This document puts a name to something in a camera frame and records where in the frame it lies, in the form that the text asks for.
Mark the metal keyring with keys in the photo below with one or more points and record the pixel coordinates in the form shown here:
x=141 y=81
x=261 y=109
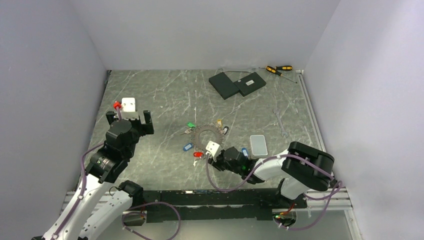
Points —
x=201 y=134

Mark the silver wrench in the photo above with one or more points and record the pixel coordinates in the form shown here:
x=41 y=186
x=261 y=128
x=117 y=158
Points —
x=284 y=133

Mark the small black box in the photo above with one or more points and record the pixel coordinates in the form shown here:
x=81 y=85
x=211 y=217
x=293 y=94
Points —
x=250 y=84

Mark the orange black screwdriver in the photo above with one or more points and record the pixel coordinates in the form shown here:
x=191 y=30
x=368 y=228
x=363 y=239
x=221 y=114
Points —
x=285 y=68
x=281 y=74

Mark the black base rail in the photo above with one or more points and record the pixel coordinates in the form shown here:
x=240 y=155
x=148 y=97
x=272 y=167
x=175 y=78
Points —
x=171 y=205

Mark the blue tagged key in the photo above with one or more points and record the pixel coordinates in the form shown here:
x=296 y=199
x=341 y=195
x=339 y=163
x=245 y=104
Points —
x=245 y=152

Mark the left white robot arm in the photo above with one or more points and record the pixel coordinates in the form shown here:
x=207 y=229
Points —
x=79 y=220

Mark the orange black screwdriver back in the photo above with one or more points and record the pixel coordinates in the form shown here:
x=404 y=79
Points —
x=285 y=68

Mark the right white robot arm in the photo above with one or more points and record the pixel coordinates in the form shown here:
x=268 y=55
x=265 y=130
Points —
x=300 y=166

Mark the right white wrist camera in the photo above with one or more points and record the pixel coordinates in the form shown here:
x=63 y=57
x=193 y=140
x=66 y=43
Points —
x=213 y=150

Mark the orange black screwdriver front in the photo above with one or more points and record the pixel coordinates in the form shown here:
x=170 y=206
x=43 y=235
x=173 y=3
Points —
x=281 y=74

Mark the grey rectangular tin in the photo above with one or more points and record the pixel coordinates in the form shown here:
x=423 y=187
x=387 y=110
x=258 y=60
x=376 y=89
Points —
x=258 y=145

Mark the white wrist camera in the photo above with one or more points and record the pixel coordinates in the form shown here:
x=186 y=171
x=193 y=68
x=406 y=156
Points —
x=213 y=150
x=129 y=108

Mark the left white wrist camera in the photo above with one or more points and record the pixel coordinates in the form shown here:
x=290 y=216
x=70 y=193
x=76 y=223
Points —
x=129 y=108

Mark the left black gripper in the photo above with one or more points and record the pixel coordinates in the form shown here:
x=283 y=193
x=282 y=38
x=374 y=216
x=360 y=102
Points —
x=144 y=128

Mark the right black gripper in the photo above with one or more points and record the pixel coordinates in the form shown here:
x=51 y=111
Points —
x=216 y=164

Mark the large black box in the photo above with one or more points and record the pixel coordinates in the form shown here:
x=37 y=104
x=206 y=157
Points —
x=223 y=85

